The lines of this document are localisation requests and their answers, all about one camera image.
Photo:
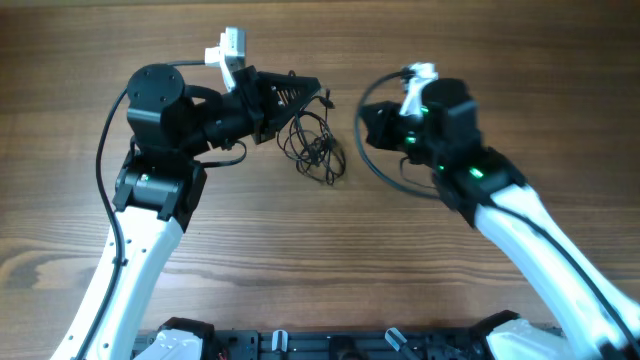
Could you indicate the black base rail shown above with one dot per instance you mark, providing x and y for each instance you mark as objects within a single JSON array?
[{"x": 447, "y": 343}]

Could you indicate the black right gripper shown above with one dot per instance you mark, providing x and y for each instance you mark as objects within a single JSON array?
[{"x": 376, "y": 134}]

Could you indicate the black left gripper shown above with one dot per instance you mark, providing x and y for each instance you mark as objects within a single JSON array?
[{"x": 265, "y": 111}]

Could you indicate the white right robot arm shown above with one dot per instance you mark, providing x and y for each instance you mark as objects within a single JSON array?
[{"x": 436, "y": 126}]

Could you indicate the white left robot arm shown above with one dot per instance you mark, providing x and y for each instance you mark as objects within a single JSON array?
[{"x": 160, "y": 184}]

